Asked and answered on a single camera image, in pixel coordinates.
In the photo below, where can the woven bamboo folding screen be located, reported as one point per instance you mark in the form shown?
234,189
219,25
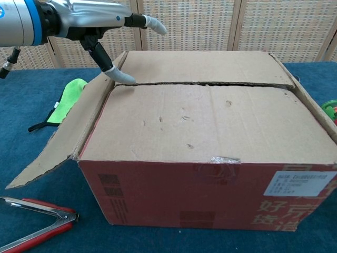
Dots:
210,26

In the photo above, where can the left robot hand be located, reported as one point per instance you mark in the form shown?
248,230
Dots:
89,14

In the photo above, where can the colourful toy at right edge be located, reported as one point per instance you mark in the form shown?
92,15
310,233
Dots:
330,108

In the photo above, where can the red cardboard box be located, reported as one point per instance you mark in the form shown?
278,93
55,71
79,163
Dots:
184,189

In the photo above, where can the blue table cover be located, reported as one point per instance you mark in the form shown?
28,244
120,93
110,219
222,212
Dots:
37,147

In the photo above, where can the green microfiber cloth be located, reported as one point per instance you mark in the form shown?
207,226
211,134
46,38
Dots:
71,100

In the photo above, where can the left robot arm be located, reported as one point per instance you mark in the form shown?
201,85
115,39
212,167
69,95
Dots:
18,23

